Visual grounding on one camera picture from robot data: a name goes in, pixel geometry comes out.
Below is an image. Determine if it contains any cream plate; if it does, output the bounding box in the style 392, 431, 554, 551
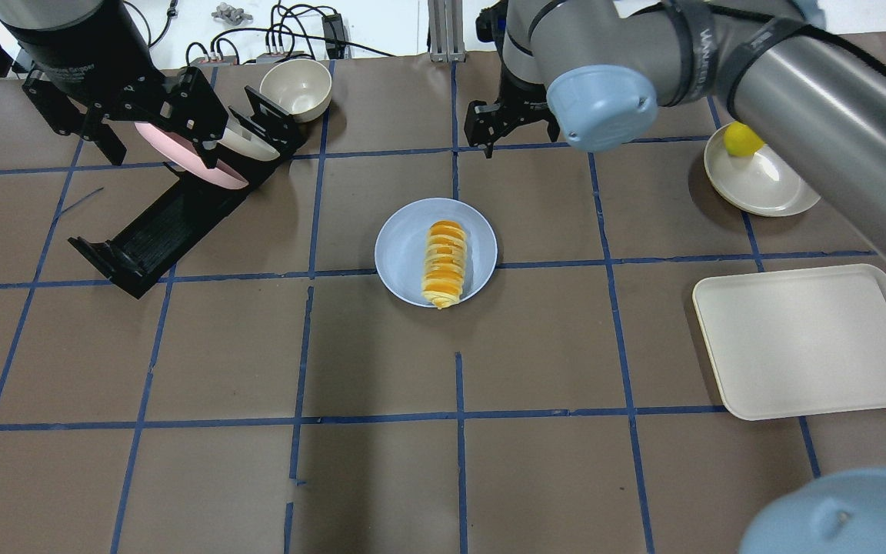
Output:
218, 115, 280, 162

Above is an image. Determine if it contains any cream rectangular tray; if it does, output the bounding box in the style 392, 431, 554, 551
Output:
691, 263, 886, 421

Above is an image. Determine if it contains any cream shallow bowl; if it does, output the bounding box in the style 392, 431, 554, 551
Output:
703, 124, 821, 217

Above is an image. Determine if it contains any aluminium frame post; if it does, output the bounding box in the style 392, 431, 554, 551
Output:
428, 0, 465, 63

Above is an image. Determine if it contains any cream deep bowl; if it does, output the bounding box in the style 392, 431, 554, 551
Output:
258, 58, 333, 123

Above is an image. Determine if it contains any sliced orange bread loaf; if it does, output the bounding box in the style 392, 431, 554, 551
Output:
421, 220, 468, 309

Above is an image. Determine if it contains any pink plate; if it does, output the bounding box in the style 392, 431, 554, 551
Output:
134, 122, 250, 190

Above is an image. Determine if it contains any yellow lemon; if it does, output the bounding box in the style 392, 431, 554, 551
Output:
723, 122, 766, 158

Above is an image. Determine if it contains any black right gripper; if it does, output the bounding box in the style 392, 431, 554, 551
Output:
465, 66, 559, 159

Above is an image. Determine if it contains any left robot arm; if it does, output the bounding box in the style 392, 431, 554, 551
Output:
0, 1, 228, 169

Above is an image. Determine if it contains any light blue plate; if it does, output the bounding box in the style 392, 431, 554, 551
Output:
374, 199, 498, 309

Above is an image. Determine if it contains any black dish rack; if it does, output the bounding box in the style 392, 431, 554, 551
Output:
68, 85, 305, 299

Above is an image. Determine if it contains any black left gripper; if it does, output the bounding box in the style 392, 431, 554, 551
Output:
22, 67, 228, 172

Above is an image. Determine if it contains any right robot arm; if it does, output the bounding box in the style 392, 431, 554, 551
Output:
465, 1, 886, 259

